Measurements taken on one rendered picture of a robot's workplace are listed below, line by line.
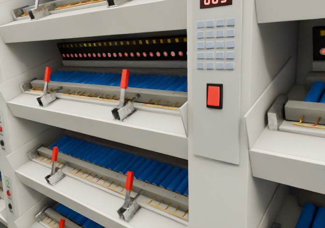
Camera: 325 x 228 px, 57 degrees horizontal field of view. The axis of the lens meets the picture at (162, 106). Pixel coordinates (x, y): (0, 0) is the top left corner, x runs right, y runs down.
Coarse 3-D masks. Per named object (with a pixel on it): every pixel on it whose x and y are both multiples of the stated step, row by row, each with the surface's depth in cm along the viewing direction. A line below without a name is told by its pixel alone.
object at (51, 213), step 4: (48, 208) 93; (48, 212) 91; (52, 212) 91; (56, 212) 90; (48, 216) 92; (52, 216) 89; (56, 216) 88; (60, 216) 88; (44, 220) 90; (52, 220) 89; (56, 220) 88; (68, 220) 86; (68, 224) 84; (72, 224) 84; (76, 224) 84
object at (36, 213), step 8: (40, 200) 93; (48, 200) 95; (32, 208) 91; (40, 208) 93; (24, 216) 89; (32, 216) 91; (40, 216) 91; (16, 224) 88; (24, 224) 89; (32, 224) 91; (40, 224) 91; (48, 224) 90; (56, 224) 89
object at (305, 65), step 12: (300, 24) 50; (312, 24) 49; (324, 24) 48; (96, 36) 84; (108, 36) 81; (120, 36) 78; (132, 36) 75; (144, 36) 73; (156, 36) 70; (300, 36) 51; (300, 48) 51; (312, 48) 50; (300, 60) 51; (312, 60) 50; (300, 72) 52; (300, 84) 52
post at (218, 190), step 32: (192, 32) 41; (256, 32) 37; (288, 32) 46; (192, 64) 42; (256, 64) 38; (192, 96) 42; (256, 96) 39; (192, 128) 43; (192, 160) 44; (192, 192) 45; (224, 192) 42; (256, 192) 42; (288, 192) 55; (192, 224) 46; (224, 224) 42; (256, 224) 43
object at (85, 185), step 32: (32, 160) 87; (64, 160) 79; (96, 160) 76; (128, 160) 73; (160, 160) 69; (64, 192) 71; (96, 192) 68; (128, 192) 58; (160, 192) 59; (128, 224) 57; (160, 224) 55
